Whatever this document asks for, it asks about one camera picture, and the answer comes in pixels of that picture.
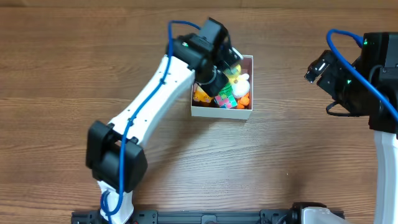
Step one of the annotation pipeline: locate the orange dinosaur toy figure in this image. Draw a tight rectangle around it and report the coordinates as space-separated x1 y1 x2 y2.
192 85 214 107

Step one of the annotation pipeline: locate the green round toy disc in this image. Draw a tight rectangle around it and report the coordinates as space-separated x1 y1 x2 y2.
218 82 233 98

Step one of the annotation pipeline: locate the colourful puzzle cube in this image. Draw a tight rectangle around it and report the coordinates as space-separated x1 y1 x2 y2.
214 95 238 109

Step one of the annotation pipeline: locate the white yellow duck plush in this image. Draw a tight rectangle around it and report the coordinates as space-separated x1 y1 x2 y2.
224 65 251 110

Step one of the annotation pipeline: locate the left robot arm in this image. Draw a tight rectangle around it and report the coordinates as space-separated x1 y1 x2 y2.
86 18 230 223

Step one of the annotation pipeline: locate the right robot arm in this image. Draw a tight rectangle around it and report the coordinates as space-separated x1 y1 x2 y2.
305 29 397 223

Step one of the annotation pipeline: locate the white square cardboard box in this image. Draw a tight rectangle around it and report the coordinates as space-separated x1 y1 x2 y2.
191 55 254 120

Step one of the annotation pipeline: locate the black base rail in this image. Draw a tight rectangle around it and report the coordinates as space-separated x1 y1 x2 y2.
70 209 345 224

